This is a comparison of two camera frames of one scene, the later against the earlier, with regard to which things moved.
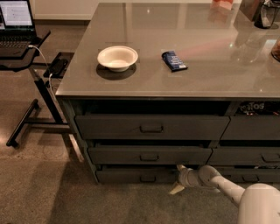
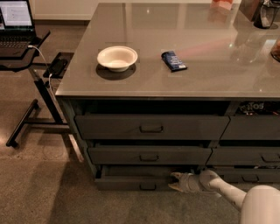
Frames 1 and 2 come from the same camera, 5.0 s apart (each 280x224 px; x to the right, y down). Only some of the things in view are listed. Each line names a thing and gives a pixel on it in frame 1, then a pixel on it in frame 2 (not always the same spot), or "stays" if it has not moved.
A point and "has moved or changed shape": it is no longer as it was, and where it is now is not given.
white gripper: (185, 177) -> (187, 182)
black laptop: (17, 28) stays
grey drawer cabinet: (155, 86) stays
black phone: (59, 66) stays
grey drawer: (137, 174) has moved or changed shape
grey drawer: (149, 127) stays
